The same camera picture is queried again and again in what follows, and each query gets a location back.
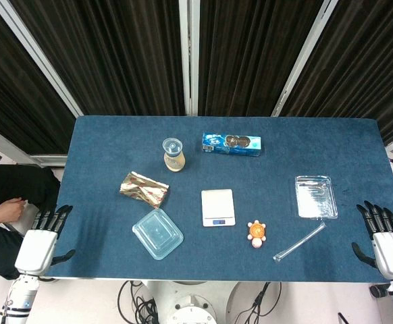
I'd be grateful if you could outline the orange toy turtle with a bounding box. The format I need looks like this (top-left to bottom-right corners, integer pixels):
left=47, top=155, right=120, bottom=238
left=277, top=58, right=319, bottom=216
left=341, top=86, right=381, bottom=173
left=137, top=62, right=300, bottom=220
left=246, top=219, right=267, bottom=250

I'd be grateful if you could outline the person in black clothes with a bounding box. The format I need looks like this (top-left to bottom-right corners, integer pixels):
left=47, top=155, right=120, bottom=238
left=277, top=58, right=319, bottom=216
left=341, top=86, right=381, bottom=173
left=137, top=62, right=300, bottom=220
left=0, top=135, right=61, bottom=280

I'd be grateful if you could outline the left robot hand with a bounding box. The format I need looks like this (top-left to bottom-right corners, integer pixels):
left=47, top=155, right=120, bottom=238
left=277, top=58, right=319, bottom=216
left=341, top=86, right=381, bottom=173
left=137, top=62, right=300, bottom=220
left=14, top=204, right=76, bottom=276

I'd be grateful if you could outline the black cable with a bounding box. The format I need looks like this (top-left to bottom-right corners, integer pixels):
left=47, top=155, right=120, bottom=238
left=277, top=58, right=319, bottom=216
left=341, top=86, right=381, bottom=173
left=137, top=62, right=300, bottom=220
left=117, top=279, right=160, bottom=324
left=234, top=281, right=282, bottom=324

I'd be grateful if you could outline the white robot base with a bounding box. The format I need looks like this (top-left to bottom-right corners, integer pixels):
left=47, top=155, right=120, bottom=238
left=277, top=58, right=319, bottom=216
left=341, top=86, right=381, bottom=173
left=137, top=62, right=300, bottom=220
left=141, top=280, right=241, bottom=324

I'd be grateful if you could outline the blue table cloth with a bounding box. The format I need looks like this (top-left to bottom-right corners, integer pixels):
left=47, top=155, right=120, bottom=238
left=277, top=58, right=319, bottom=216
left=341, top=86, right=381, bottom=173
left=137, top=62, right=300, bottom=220
left=46, top=115, right=393, bottom=284

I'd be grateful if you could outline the gold foil snack wrapper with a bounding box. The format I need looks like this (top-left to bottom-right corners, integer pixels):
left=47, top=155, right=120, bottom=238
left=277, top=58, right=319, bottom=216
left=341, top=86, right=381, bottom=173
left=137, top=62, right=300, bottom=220
left=119, top=171, right=170, bottom=209

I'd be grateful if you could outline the clear plastic tube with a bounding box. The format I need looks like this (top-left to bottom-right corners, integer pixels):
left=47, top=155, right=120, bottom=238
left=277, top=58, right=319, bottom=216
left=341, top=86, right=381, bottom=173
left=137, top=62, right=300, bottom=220
left=272, top=221, right=327, bottom=263

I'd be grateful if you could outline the clear plastic drink bottle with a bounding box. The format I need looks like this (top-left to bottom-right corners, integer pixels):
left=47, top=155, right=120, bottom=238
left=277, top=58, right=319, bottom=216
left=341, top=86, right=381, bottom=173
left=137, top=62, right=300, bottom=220
left=162, top=137, right=186, bottom=172

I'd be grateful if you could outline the transparent plastic container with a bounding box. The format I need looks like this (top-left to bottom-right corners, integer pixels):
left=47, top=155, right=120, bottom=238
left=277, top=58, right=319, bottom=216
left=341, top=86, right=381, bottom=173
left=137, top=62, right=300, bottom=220
left=132, top=208, right=184, bottom=261

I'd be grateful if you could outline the clear rectangular plastic tray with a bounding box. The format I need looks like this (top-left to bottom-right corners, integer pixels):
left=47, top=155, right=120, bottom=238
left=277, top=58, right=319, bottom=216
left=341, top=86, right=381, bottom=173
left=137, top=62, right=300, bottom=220
left=294, top=174, right=339, bottom=220

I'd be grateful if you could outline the blue cookie package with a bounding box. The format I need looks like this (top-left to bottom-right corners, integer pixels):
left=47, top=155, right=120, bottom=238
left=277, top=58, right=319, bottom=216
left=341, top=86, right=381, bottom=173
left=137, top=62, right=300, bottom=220
left=201, top=132, right=263, bottom=158

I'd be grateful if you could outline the white kitchen scale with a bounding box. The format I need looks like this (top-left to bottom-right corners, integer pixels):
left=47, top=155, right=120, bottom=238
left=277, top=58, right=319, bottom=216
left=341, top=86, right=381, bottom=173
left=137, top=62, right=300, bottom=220
left=201, top=188, right=236, bottom=227

